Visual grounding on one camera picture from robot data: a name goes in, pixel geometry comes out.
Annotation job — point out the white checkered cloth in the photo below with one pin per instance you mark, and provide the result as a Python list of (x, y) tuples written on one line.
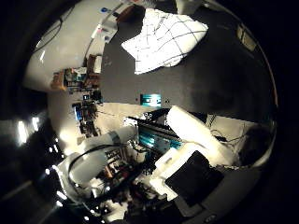
[(165, 40)]

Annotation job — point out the aluminium extrusion base frame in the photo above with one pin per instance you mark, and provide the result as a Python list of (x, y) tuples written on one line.
[(155, 137)]

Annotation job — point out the cluttered wooden shelf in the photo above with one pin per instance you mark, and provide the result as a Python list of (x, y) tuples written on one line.
[(78, 77)]

